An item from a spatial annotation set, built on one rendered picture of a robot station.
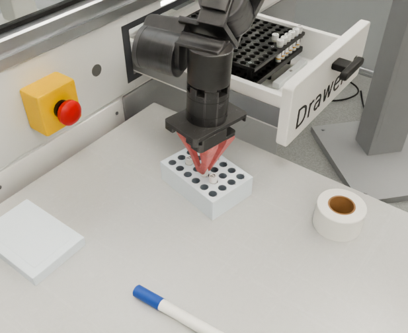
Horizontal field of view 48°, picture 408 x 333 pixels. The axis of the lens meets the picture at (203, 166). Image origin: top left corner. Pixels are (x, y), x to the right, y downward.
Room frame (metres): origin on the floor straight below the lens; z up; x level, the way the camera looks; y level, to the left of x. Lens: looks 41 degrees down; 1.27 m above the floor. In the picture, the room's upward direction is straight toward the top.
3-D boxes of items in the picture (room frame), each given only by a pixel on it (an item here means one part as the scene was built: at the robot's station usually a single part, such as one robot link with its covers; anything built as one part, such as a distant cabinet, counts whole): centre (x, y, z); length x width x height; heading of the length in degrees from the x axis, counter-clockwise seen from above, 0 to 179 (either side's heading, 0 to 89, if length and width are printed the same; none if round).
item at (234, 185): (0.54, 0.00, 0.78); 0.12 x 0.08 x 0.04; 42
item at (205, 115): (0.53, 0.00, 0.92); 0.10 x 0.07 x 0.07; 134
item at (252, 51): (0.81, -0.05, 0.87); 0.22 x 0.18 x 0.06; 53
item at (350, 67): (0.67, -0.23, 0.91); 0.07 x 0.04 x 0.01; 143
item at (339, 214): (0.46, -0.20, 0.78); 0.07 x 0.07 x 0.04
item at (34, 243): (0.42, 0.24, 0.77); 0.13 x 0.09 x 0.02; 53
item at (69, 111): (0.58, 0.21, 0.88); 0.04 x 0.03 x 0.04; 143
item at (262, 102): (0.81, -0.04, 0.86); 0.40 x 0.26 x 0.06; 53
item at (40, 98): (0.60, 0.23, 0.88); 0.07 x 0.05 x 0.07; 143
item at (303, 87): (0.69, -0.21, 0.87); 0.29 x 0.02 x 0.11; 143
